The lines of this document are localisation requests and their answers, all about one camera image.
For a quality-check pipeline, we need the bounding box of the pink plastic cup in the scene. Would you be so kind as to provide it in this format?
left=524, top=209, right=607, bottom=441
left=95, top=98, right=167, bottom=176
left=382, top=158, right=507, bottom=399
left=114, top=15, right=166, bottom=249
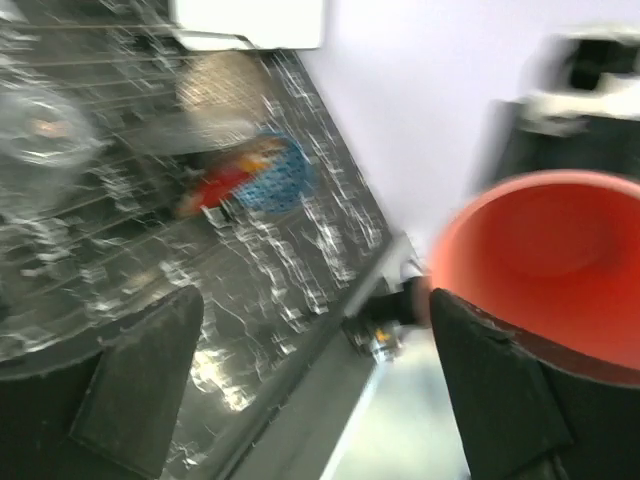
left=427, top=170, right=639, bottom=385

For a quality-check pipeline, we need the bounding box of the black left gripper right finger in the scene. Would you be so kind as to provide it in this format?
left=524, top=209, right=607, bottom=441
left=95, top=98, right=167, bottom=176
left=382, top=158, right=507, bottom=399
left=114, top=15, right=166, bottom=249
left=429, top=289, right=639, bottom=480

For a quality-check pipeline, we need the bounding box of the red floral plate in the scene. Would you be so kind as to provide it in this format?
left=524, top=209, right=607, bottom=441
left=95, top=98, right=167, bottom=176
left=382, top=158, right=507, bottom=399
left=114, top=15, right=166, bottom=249
left=175, top=136, right=286, bottom=218

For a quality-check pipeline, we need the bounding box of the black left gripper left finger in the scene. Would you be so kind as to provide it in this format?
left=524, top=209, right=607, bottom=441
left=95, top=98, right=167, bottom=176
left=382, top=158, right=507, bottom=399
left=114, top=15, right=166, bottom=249
left=1, top=285, right=204, bottom=480

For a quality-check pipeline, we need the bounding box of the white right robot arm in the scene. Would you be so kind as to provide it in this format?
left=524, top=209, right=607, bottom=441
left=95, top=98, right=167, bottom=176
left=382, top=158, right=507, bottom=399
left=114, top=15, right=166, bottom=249
left=476, top=24, right=639, bottom=189

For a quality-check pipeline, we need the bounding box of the wire dish rack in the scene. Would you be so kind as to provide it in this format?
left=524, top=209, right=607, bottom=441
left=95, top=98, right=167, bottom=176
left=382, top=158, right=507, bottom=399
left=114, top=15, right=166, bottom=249
left=1, top=1, right=292, bottom=360

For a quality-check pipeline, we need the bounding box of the clear faceted glass tumbler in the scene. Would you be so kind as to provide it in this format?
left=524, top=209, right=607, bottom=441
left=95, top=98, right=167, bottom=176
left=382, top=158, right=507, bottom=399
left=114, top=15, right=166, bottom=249
left=1, top=86, right=103, bottom=169

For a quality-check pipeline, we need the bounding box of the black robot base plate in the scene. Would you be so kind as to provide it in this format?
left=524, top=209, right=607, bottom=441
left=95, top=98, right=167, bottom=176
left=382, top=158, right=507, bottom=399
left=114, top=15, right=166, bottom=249
left=342, top=275, right=431, bottom=357

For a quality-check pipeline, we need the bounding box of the beige patterned bowl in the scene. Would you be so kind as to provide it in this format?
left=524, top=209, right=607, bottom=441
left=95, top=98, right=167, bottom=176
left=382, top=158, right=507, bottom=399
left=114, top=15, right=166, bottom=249
left=176, top=51, right=269, bottom=121

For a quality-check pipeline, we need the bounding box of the blue patterned bowl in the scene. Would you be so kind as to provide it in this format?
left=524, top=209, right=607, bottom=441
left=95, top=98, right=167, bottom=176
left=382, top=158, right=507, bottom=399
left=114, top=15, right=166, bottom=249
left=233, top=132, right=314, bottom=213

